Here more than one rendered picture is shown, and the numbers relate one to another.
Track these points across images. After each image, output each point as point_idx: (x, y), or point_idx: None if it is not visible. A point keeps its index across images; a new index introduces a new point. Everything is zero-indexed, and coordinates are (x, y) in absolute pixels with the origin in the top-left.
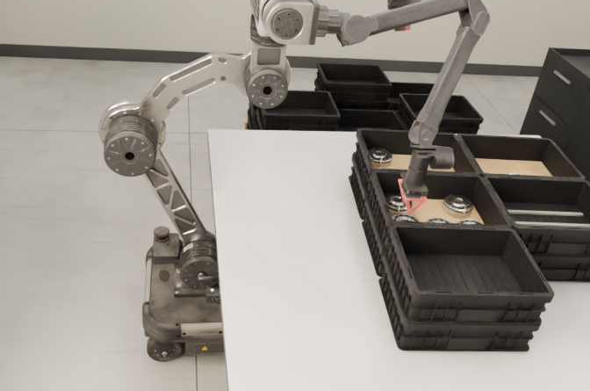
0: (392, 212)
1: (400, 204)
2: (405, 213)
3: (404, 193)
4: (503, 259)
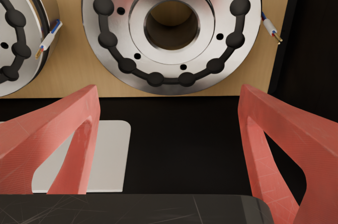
0: (52, 49)
1: (36, 54)
2: None
3: (83, 171)
4: None
